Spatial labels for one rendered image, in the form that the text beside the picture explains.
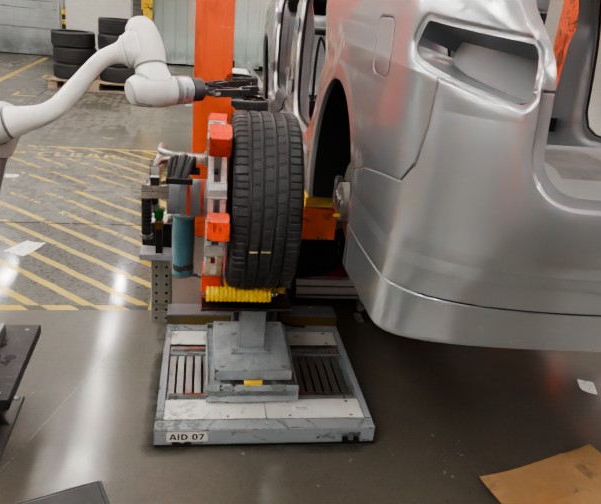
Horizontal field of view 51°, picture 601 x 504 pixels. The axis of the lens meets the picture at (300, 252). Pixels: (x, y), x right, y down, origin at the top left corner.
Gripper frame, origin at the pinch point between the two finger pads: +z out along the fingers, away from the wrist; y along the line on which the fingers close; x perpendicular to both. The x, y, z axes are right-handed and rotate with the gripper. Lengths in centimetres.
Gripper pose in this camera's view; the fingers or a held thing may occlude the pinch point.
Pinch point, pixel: (245, 88)
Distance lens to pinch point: 224.1
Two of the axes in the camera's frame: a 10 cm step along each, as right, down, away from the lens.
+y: 5.3, 4.3, -7.3
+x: 1.0, -8.9, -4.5
